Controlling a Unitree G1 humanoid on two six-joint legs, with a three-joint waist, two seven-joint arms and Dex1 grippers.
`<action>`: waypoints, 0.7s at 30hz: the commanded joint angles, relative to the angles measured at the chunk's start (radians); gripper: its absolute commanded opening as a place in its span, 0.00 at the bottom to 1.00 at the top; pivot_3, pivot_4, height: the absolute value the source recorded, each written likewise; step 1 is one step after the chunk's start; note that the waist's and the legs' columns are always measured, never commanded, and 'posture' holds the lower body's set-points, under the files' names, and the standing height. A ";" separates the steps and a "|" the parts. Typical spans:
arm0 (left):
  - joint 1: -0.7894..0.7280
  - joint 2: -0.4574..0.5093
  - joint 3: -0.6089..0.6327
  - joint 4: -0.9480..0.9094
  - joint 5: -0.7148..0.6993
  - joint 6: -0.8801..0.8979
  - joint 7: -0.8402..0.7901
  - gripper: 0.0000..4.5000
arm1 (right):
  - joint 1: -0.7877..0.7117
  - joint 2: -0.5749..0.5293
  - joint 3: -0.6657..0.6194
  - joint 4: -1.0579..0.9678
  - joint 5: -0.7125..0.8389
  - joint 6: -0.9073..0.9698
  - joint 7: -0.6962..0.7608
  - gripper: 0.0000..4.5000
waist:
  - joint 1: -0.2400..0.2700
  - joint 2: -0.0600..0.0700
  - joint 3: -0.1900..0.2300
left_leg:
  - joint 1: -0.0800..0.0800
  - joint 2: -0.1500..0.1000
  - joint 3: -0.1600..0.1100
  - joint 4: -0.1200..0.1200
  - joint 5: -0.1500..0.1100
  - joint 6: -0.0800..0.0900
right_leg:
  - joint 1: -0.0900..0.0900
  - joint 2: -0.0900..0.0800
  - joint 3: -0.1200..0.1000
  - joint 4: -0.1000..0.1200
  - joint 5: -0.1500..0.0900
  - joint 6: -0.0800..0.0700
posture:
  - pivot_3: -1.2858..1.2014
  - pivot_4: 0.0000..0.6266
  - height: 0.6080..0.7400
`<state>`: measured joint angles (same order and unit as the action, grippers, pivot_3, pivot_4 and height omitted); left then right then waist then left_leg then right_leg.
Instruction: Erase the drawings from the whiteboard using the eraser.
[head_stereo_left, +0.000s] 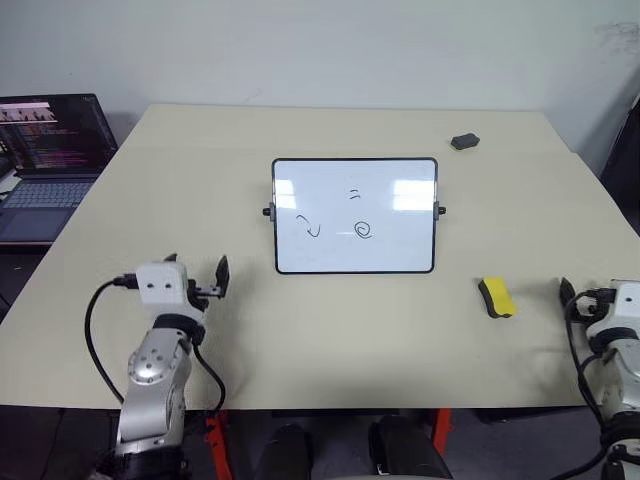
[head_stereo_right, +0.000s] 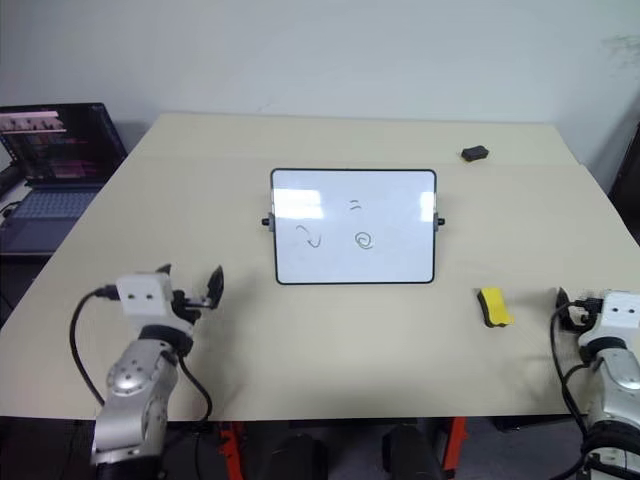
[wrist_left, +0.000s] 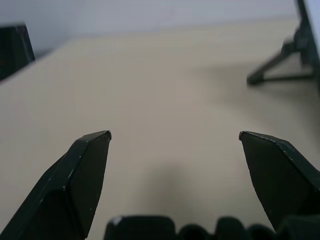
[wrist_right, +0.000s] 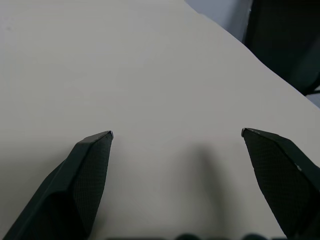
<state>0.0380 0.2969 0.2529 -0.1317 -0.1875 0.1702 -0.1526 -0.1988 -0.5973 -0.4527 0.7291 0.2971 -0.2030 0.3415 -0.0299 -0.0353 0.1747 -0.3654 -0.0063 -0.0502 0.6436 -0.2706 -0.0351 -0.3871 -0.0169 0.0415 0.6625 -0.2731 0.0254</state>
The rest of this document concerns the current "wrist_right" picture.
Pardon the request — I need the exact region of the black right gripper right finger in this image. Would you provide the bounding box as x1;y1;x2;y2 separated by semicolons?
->
241;127;320;240

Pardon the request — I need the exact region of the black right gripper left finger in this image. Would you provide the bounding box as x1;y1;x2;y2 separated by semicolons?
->
0;130;115;240

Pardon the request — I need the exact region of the dark office chair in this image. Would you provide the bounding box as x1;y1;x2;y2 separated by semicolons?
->
243;0;320;96

